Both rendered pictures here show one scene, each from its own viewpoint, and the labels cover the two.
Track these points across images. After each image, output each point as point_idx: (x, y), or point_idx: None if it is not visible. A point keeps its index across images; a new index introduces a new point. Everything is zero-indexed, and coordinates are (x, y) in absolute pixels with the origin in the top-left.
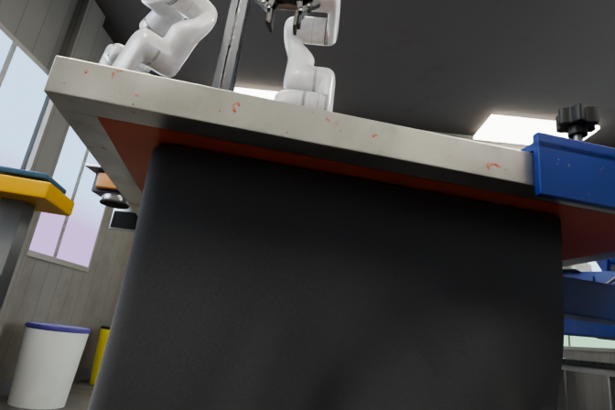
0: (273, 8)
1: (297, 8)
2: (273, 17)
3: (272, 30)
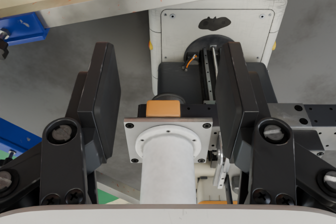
0: (243, 138)
1: (80, 132)
2: (226, 102)
3: (215, 90)
